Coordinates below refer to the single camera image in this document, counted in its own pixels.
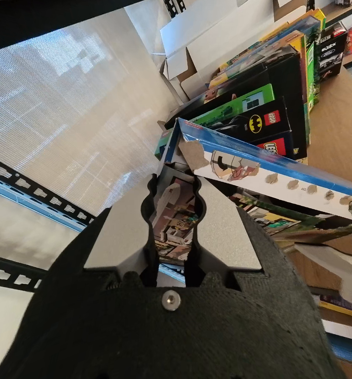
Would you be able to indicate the white mesh window blind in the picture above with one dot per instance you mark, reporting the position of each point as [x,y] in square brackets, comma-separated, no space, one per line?
[60,118]

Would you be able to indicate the small black car toy box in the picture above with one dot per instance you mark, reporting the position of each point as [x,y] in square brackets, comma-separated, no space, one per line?
[331,53]

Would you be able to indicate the camper van toy brick box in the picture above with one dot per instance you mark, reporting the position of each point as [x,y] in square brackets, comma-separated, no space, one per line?
[282,177]

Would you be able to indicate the row of Lego boxes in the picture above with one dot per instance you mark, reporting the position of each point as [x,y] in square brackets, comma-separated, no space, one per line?
[288,103]

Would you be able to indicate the bright green toy brick box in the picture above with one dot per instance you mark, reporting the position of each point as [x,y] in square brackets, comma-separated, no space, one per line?
[238,103]

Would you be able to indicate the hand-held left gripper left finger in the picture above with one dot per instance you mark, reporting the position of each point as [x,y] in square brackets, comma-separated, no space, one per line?
[119,237]

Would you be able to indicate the green plant toy brick box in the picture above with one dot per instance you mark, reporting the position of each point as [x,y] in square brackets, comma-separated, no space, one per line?
[312,74]

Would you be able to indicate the stack of dark card boxes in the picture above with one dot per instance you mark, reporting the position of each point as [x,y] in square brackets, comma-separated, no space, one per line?
[346,2]

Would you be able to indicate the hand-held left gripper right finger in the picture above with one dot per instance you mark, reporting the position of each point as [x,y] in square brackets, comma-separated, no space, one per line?
[226,237]

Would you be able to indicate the background wooden shelf unit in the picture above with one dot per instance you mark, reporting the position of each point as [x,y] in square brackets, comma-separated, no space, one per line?
[342,10]

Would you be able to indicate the dark blue toy brick box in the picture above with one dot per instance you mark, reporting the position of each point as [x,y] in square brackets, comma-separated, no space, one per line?
[267,124]

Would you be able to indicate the white cardboard box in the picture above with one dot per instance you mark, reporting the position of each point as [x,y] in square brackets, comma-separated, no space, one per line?
[208,35]

